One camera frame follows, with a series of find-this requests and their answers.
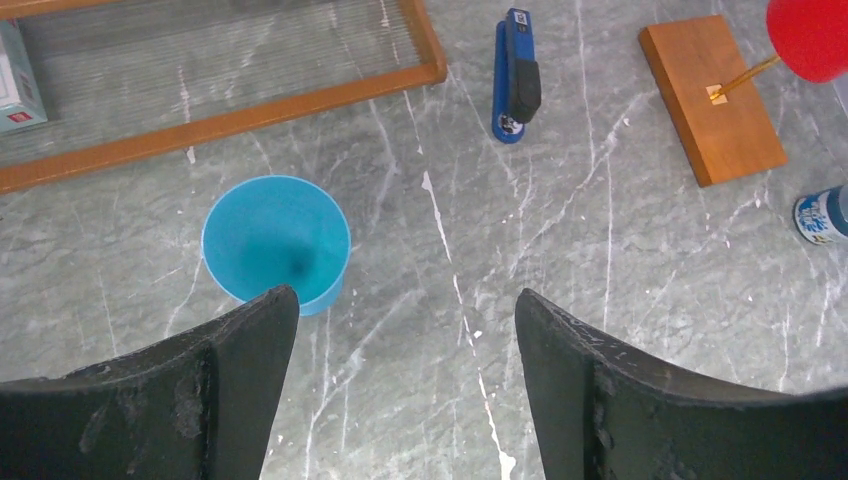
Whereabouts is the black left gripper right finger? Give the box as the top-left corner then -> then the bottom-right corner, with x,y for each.
515,289 -> 847,479

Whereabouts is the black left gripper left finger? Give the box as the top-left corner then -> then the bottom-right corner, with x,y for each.
1,286 -> 299,479

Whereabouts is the teal plastic wine glass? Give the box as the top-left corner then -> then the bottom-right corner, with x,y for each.
200,175 -> 352,316

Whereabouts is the red plastic wine glass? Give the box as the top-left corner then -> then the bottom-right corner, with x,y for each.
766,0 -> 847,83

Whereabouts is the wooden shelf rack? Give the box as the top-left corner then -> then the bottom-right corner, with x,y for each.
1,1 -> 447,194

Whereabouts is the blue stapler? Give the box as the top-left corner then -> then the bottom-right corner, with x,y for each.
491,8 -> 542,144

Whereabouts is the small teal white box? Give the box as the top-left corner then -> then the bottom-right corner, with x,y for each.
1,18 -> 48,133

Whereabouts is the gold wire wine glass rack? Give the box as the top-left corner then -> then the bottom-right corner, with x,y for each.
638,15 -> 788,187

